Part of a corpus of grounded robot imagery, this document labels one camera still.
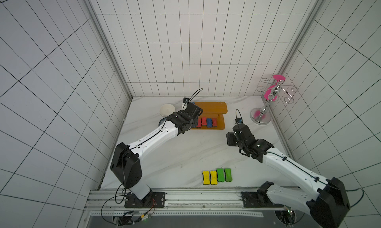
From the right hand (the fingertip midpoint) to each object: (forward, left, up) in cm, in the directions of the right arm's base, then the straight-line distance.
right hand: (224, 135), depth 82 cm
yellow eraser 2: (-20, +6, -11) cm, 24 cm away
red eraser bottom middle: (+16, +12, -10) cm, 22 cm away
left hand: (+6, +24, +6) cm, 25 cm away
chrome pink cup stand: (+26, -29, +12) cm, 40 cm away
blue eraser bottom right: (+16, +8, -10) cm, 20 cm away
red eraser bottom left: (+14, +15, -11) cm, 23 cm away
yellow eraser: (-20, +10, -12) cm, 25 cm away
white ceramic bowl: (+23, +40, -8) cm, 47 cm away
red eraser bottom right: (+16, +4, -11) cm, 20 cm away
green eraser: (-19, +2, -12) cm, 23 cm away
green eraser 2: (-17, -2, -12) cm, 21 cm away
